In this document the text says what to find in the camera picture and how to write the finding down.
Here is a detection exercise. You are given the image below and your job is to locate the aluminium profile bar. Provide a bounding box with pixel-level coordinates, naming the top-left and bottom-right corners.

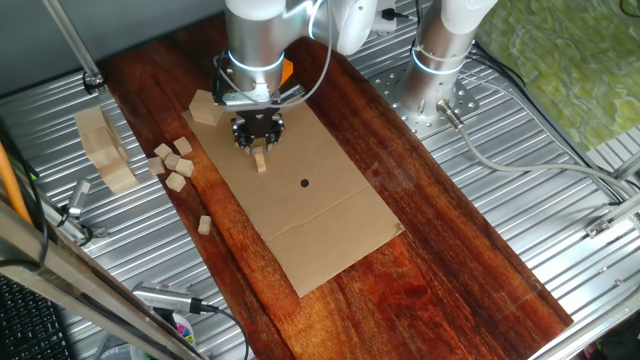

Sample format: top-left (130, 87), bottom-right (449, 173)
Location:
top-left (584, 149), bottom-right (640, 239)

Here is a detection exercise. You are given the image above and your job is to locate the orange emergency stop button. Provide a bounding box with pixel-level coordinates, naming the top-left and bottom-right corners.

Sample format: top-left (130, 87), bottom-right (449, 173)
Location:
top-left (278, 58), bottom-right (295, 87)

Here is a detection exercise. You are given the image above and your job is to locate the brown cardboard sheet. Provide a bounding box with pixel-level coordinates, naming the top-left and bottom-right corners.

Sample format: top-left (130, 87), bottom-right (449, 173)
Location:
top-left (182, 92), bottom-right (405, 299)

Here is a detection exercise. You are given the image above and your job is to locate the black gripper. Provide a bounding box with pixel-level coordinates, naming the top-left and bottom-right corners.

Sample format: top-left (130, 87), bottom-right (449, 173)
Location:
top-left (230, 107), bottom-right (286, 154)

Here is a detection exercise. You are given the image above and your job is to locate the orange pole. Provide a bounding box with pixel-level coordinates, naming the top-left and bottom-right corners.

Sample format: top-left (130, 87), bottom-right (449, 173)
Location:
top-left (0, 139), bottom-right (34, 226)

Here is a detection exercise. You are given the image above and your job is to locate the white power strip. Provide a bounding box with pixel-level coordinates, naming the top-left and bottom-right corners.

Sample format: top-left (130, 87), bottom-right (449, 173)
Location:
top-left (372, 0), bottom-right (399, 36)

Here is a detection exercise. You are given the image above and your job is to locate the large wooden block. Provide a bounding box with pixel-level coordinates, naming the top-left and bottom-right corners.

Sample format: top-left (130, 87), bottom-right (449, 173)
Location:
top-left (79, 128), bottom-right (121, 157)
top-left (88, 145), bottom-right (130, 172)
top-left (188, 88), bottom-right (225, 128)
top-left (97, 162), bottom-right (140, 195)
top-left (74, 105), bottom-right (112, 140)

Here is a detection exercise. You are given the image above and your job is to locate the black camera cable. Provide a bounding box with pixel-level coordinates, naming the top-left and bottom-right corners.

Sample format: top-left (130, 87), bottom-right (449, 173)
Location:
top-left (189, 298), bottom-right (250, 360)

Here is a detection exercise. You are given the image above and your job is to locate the gray wrist cable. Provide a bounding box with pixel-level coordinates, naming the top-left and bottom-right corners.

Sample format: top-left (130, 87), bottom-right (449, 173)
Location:
top-left (214, 0), bottom-right (335, 110)

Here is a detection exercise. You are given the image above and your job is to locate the orange box red button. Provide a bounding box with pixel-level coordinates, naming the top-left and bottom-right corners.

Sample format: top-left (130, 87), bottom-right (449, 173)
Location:
top-left (272, 84), bottom-right (306, 109)

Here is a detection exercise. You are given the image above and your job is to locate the black wrist-mounted device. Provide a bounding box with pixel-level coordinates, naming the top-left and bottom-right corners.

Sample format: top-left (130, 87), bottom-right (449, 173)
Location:
top-left (211, 53), bottom-right (229, 107)

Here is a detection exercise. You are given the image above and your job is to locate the metal frame bar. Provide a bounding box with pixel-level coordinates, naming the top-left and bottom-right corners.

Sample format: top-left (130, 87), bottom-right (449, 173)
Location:
top-left (0, 197), bottom-right (206, 360)

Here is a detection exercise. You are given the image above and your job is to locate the black power plug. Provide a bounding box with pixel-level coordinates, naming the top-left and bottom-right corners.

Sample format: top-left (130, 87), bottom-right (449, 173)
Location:
top-left (380, 7), bottom-right (411, 22)

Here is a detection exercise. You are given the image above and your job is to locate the silver wrist bracket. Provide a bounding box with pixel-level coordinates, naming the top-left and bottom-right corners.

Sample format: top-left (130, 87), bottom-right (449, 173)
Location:
top-left (219, 89), bottom-right (281, 110)

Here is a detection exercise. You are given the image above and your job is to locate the gray cable with metal connector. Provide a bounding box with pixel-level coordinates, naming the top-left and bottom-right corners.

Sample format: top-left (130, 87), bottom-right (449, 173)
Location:
top-left (435, 98), bottom-right (640, 199)

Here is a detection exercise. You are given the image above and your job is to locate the silver camera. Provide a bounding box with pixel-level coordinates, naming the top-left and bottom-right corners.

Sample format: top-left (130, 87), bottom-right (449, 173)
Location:
top-left (131, 281), bottom-right (204, 315)
top-left (64, 178), bottom-right (94, 219)

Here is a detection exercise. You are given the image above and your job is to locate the metal stand pole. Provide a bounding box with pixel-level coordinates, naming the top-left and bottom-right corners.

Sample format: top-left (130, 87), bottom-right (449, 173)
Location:
top-left (42, 0), bottom-right (109, 96)

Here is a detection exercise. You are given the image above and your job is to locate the red-brown wooden board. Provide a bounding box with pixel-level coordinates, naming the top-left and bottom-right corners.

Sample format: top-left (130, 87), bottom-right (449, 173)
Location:
top-left (97, 9), bottom-right (575, 360)

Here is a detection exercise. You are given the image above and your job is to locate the black keyboard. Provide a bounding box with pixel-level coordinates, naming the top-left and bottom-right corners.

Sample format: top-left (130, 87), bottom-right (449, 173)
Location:
top-left (0, 274), bottom-right (76, 360)

